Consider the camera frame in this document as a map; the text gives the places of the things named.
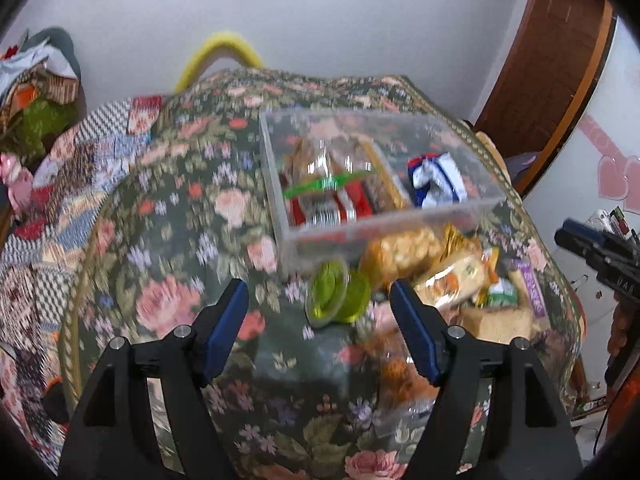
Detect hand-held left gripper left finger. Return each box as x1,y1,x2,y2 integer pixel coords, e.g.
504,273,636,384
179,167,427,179
57,279,249,480

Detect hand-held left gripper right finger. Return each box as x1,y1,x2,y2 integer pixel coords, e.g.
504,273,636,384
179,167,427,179
389,279,586,480

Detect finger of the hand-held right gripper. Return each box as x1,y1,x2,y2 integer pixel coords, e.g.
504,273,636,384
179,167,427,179
554,230,601,267
562,217,608,242

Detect green jelly cup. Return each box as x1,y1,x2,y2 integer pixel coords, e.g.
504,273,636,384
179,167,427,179
345,269,372,324
306,260,351,327

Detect clear plastic storage box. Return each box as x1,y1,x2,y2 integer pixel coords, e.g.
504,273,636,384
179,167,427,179
259,107,506,271

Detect clear bag of orange snacks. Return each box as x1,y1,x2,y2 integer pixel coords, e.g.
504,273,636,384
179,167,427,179
364,329,442,403

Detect clear bag of brown snacks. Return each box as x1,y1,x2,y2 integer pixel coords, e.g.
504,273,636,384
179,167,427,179
282,137,381,196

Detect purple snack packet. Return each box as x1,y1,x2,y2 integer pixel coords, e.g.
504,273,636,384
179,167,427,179
509,257,549,319

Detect orange and white snack packet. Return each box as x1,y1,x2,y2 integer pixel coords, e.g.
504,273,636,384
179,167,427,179
414,252,494,311

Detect bag of round crackers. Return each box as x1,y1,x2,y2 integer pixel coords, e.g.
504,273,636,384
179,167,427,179
362,227,447,287

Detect beige wafer packet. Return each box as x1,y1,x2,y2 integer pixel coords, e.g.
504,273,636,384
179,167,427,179
459,305,534,342

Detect green snack packet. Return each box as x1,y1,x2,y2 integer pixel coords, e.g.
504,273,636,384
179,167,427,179
479,275,519,312

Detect yellow snack packet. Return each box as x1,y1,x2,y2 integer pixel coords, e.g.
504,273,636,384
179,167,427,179
440,224,484,267

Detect white refrigerator with pink hearts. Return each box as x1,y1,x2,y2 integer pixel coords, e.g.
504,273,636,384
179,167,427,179
520,15,640,411

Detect floral tablecloth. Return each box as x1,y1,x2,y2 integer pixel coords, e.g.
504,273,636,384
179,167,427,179
60,67,586,480

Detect red snack packet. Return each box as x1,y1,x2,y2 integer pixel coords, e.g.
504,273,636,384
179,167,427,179
287,182,374,227

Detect blue and white snack packet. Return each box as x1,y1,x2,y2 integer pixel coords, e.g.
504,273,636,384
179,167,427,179
406,152,469,210

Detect tan cracker packet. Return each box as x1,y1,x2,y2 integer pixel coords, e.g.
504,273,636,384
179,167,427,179
360,140,412,211

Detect brown wooden door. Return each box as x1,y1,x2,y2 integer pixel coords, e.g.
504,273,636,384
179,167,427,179
472,0,617,198

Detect patchwork quilt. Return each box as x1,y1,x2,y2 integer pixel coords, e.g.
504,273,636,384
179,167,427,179
0,95,166,461

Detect pile of clothes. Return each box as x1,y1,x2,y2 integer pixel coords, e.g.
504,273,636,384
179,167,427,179
0,27,83,211

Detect black cable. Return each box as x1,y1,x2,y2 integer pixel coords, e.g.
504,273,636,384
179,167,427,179
590,380,626,461

